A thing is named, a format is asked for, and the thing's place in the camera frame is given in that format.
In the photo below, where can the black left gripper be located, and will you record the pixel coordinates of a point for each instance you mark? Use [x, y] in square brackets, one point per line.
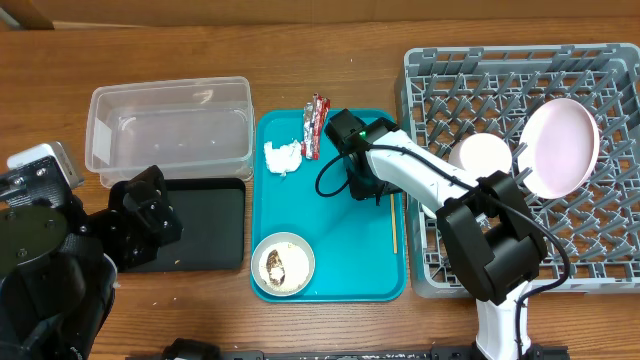
[138, 243]

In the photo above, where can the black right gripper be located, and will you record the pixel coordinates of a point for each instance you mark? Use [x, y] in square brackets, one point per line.
[359, 191]

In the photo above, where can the wooden chopstick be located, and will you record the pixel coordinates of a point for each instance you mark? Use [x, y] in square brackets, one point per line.
[394, 224]

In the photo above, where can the white napkin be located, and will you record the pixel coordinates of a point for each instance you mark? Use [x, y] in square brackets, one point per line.
[284, 159]

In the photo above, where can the red silver snack wrapper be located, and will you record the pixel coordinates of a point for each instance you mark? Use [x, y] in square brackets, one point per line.
[315, 115]

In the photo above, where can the pink bowl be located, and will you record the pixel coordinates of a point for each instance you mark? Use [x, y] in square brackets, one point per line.
[481, 155]

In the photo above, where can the white round plate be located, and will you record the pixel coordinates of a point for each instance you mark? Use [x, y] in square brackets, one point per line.
[562, 143]

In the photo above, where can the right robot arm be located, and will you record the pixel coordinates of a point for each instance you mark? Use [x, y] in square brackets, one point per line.
[493, 244]

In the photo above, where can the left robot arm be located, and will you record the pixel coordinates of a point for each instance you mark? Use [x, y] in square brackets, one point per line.
[59, 264]

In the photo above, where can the grey dishwasher rack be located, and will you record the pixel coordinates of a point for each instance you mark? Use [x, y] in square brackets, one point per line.
[446, 94]

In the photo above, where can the teal plastic tray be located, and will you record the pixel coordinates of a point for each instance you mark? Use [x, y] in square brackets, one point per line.
[351, 240]

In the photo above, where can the black tray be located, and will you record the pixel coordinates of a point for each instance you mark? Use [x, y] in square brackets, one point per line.
[212, 211]

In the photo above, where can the clear plastic bin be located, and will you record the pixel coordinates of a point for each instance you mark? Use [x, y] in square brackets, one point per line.
[189, 128]

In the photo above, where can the grey bowl with food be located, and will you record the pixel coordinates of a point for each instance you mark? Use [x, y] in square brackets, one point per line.
[282, 264]

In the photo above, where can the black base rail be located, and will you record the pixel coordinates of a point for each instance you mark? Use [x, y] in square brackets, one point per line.
[191, 349]

